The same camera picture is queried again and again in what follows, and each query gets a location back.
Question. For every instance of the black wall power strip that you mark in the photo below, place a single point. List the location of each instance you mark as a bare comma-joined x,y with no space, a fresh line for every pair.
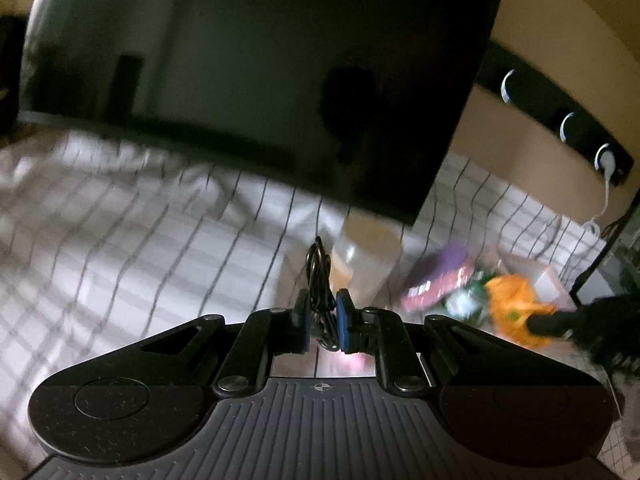
522,86

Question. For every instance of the white black-grid tablecloth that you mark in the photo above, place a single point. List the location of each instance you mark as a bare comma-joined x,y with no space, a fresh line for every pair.
127,273

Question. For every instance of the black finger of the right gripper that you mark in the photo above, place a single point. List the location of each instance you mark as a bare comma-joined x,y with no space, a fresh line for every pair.
559,324

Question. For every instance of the orange plush toy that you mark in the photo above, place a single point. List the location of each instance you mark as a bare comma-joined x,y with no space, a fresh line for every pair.
512,300

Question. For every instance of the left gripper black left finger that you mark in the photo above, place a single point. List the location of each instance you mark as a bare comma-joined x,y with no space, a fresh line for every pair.
265,335

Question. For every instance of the clear plastic jar tan label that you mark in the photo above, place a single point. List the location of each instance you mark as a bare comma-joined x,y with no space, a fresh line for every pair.
363,256

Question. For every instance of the pink cardboard box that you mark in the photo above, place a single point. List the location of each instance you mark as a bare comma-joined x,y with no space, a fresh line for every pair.
546,284

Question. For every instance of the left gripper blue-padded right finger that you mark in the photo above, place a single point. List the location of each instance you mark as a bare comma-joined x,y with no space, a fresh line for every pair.
382,334

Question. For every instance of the black flat monitor screen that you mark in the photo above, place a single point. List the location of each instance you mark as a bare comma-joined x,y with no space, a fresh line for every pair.
356,100

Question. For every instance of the purple pink hairbrush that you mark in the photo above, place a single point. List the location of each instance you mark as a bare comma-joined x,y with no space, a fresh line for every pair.
435,275

